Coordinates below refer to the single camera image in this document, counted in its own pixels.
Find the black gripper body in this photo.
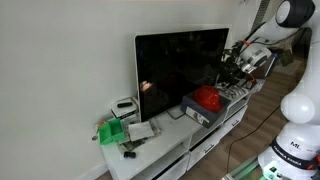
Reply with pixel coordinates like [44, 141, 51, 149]
[229, 61, 257, 85]

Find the red sequin hat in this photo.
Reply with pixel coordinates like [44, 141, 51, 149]
[193, 84, 224, 113]

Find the white printed flat box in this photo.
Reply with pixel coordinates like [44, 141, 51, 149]
[246, 78, 266, 94]

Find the dark grey cardboard box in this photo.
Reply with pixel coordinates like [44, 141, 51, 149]
[180, 89, 232, 129]

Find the white device box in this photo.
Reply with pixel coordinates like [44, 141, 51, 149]
[110, 97, 140, 122]

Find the green plastic box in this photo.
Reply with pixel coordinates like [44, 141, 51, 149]
[97, 118, 126, 146]

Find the potted green plant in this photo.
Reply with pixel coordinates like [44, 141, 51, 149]
[218, 40, 246, 84]

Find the patterned grey magazine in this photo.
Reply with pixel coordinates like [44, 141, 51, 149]
[216, 83, 249, 100]

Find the blue bin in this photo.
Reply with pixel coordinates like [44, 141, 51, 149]
[264, 53, 284, 78]

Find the black flat screen television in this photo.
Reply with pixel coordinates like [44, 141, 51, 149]
[134, 28, 230, 123]

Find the white TV cabinet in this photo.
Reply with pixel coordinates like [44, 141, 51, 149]
[99, 79, 252, 180]

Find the white paper booklet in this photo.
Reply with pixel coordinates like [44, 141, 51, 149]
[128, 120, 156, 142]

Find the black remote control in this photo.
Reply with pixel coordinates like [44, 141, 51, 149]
[116, 101, 134, 109]

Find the clear plastic document sleeve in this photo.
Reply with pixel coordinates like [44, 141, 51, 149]
[118, 118, 163, 153]

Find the white slatted wall panel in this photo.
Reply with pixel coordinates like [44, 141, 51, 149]
[248, 0, 272, 34]

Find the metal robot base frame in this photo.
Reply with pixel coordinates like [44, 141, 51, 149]
[221, 155, 268, 180]

